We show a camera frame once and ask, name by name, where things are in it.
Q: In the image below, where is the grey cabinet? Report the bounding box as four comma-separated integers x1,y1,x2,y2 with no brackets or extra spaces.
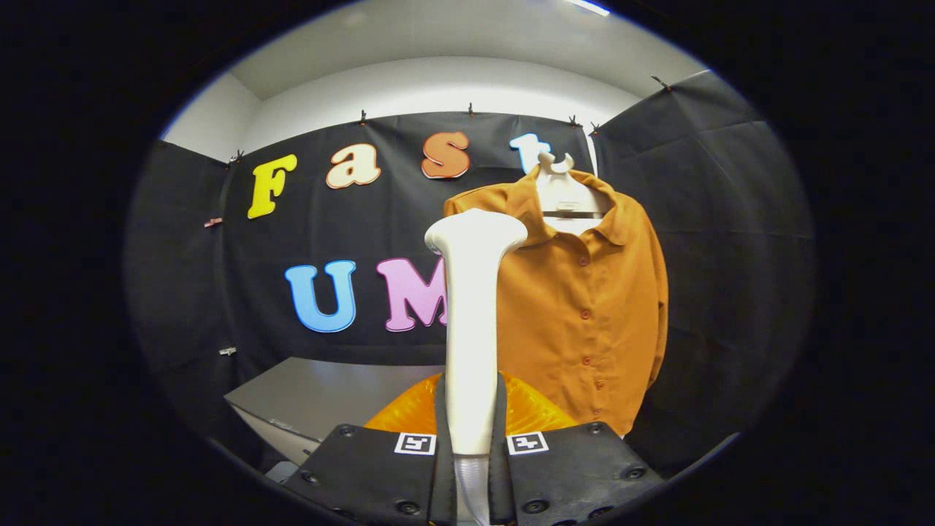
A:
223,357,446,468

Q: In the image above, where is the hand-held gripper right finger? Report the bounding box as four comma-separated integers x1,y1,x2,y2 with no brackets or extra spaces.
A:
488,373,665,526

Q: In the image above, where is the white garment steamer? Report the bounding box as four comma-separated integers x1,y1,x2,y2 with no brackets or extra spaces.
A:
424,208,528,526

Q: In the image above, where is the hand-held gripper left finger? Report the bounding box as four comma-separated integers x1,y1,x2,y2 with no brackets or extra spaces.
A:
281,373,457,526

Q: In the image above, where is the white plastic hanger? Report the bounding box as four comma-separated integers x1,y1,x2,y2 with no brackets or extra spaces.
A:
535,151,607,235

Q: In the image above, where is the orange button shirt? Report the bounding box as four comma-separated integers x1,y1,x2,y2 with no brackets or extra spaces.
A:
443,167,669,437

